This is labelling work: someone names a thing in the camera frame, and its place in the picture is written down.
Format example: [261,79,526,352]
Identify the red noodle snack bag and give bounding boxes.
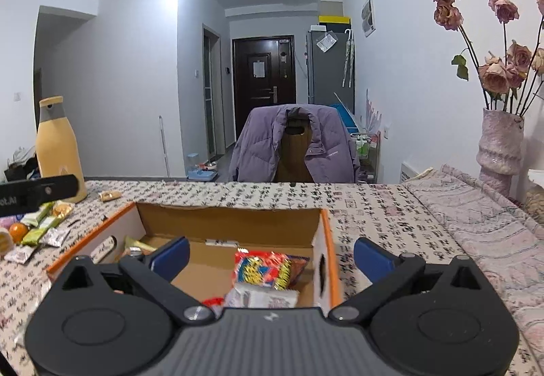
[232,249,310,290]

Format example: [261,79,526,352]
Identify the green snack bar upper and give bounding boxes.
[20,202,53,228]

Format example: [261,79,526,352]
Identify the green snack bar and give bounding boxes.
[20,202,53,228]
[20,217,61,247]

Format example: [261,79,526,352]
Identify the right orange mandarin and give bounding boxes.
[8,222,30,244]

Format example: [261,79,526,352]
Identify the green snack bar lower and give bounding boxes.
[20,217,61,247]

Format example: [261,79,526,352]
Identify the white sachet by green bars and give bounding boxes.
[40,228,71,248]

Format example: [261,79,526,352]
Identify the white snack sachet near oranges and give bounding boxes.
[4,245,39,264]

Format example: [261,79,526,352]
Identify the yellow thermos bottle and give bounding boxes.
[35,96,88,204]

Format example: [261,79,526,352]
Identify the orange red cardboard box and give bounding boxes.
[46,202,343,312]

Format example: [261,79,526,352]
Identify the small orange cracker packet far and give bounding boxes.
[99,190,122,203]

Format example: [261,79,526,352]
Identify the folded pink grey blanket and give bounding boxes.
[404,165,543,343]

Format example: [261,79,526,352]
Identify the purple jacket on chair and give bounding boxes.
[229,104,360,184]

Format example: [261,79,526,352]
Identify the wooden chair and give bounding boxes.
[274,118,313,183]

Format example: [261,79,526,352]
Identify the pink ceramic vase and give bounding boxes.
[476,109,525,197]

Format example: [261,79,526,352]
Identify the grey refrigerator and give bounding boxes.
[306,25,355,112]

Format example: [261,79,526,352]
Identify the dried pink rose bouquet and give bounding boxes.
[427,0,544,117]

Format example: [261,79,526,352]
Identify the dark entrance door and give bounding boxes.
[232,35,296,138]

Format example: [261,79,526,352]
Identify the yellow box on fridge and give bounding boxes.
[318,15,351,24]

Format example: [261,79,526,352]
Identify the wall picture frame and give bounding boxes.
[360,0,375,37]

